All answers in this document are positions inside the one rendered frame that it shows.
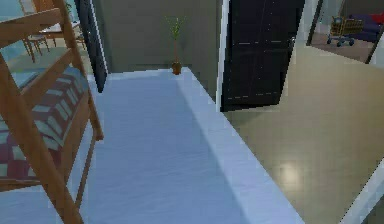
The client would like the black room door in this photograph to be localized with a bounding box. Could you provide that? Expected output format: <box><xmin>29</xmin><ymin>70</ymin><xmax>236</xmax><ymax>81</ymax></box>
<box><xmin>73</xmin><ymin>0</ymin><xmax>109</xmax><ymax>94</ymax></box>
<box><xmin>220</xmin><ymin>0</ymin><xmax>306</xmax><ymax>113</ymax></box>

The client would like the wooden chair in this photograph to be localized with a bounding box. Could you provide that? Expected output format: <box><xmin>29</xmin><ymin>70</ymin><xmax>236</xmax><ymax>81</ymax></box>
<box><xmin>18</xmin><ymin>0</ymin><xmax>52</xmax><ymax>64</ymax></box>

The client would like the wooden bunk bed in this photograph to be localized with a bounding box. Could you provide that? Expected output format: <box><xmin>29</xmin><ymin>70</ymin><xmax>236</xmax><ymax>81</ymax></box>
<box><xmin>0</xmin><ymin>0</ymin><xmax>105</xmax><ymax>224</ymax></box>

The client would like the yellow wheeled cart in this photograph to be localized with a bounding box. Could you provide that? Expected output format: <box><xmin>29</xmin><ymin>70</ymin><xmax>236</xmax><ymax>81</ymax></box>
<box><xmin>326</xmin><ymin>15</ymin><xmax>365</xmax><ymax>48</ymax></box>

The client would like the red and grey checked blanket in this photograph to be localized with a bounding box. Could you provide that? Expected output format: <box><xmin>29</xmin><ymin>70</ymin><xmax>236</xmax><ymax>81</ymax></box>
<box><xmin>0</xmin><ymin>66</ymin><xmax>90</xmax><ymax>183</ymax></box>

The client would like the wooden dining table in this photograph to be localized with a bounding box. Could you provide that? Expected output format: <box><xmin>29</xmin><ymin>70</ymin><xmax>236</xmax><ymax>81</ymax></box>
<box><xmin>39</xmin><ymin>20</ymin><xmax>86</xmax><ymax>51</ymax></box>

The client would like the potted green house plant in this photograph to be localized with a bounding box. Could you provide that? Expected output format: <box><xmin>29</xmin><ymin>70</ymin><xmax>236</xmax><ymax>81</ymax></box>
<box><xmin>165</xmin><ymin>15</ymin><xmax>188</xmax><ymax>76</ymax></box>

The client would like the red cushion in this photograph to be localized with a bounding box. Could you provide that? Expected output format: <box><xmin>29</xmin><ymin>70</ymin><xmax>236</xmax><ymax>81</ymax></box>
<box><xmin>369</xmin><ymin>11</ymin><xmax>384</xmax><ymax>25</ymax></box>

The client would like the dark blue sofa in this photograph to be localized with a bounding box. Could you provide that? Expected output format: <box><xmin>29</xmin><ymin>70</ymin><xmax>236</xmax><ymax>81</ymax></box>
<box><xmin>348</xmin><ymin>13</ymin><xmax>384</xmax><ymax>43</ymax></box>

